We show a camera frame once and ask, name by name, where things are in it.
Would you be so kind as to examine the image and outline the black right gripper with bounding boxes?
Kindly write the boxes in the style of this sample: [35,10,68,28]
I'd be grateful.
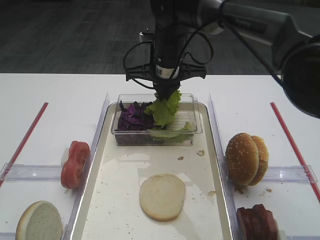
[125,39,207,101]

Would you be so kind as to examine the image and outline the green lettuce leaves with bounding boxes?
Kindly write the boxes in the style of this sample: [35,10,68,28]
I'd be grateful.
[144,90,196,144]

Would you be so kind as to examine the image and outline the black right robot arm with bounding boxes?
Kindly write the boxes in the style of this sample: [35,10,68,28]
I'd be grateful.
[124,0,320,118]

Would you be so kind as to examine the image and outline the tomato slice stack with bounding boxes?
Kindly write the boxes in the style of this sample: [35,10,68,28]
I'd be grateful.
[60,141,90,189]

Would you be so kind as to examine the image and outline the meat patty slice stack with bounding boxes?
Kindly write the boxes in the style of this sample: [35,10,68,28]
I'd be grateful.
[236,204,280,240]

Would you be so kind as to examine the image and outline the clear plastic salad container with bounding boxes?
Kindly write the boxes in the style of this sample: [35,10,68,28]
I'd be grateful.
[110,90,203,146]

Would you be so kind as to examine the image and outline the purple cabbage pieces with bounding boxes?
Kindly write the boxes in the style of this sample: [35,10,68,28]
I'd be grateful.
[117,101,155,131]

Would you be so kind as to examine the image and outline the sesame bun front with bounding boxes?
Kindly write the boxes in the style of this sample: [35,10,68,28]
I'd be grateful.
[225,132,259,186]

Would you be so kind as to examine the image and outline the sesame bun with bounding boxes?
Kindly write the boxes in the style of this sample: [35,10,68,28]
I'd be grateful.
[248,135,269,186]
[225,132,259,186]

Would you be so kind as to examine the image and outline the metal baking tray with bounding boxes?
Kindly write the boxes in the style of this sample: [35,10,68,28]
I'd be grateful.
[72,104,233,240]

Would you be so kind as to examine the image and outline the bottom bun on tray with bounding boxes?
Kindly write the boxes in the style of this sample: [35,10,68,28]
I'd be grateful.
[139,173,186,222]

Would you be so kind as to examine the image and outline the sesame bun rear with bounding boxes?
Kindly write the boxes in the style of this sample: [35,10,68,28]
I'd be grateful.
[248,135,269,186]

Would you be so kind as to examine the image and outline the right clear long divider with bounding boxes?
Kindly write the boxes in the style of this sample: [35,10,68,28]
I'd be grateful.
[207,94,242,240]

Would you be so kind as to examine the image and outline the clear long divider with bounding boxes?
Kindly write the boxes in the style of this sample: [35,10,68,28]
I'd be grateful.
[61,92,110,240]
[207,94,242,240]

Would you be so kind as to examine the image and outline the left clear long divider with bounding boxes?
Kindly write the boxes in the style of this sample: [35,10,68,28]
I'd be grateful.
[61,92,110,240]

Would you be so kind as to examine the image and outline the right upper clear pusher track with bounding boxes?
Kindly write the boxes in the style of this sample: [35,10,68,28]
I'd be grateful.
[262,165,318,184]

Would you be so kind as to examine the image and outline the clear pusher track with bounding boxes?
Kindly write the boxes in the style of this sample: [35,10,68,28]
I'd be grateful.
[0,163,62,181]
[262,165,318,184]

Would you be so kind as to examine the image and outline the left upper clear pusher track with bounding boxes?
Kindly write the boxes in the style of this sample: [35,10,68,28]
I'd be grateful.
[0,163,62,181]

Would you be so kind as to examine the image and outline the upright bun half left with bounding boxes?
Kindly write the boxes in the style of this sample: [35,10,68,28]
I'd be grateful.
[15,200,64,240]

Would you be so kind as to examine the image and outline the white patty pusher block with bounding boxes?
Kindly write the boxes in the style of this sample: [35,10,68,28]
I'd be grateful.
[277,230,287,240]

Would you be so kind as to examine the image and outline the left red rail strip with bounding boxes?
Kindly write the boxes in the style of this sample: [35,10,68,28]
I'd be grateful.
[0,102,49,186]

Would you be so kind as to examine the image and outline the red rail strip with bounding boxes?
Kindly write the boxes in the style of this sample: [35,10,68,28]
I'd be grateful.
[0,102,49,186]
[270,102,320,201]

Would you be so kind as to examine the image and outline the right red rail strip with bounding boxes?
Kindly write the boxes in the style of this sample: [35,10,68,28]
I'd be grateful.
[270,102,320,201]

